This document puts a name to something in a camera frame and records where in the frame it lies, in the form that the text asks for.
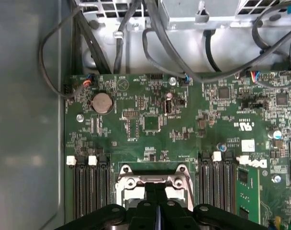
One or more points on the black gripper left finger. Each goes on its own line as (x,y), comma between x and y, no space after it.
(107,218)

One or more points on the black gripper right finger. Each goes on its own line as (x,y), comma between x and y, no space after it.
(207,218)

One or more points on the metal socket cover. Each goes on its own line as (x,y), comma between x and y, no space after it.
(133,191)

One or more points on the CPU socket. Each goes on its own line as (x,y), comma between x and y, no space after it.
(126,169)

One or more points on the RAM slot white latch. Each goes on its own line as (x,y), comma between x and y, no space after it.
(92,160)
(71,160)
(217,156)
(243,159)

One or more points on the RAM memory stick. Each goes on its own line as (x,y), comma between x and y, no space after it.
(250,191)

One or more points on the green motherboard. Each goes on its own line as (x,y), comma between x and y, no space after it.
(183,134)

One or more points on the silver coin cell battery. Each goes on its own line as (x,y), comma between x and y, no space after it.
(102,103)

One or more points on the internal USB port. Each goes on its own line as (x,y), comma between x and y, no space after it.
(169,105)

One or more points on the black PC case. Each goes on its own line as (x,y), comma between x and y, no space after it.
(23,119)

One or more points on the silver metal drive cage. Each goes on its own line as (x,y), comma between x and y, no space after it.
(183,19)

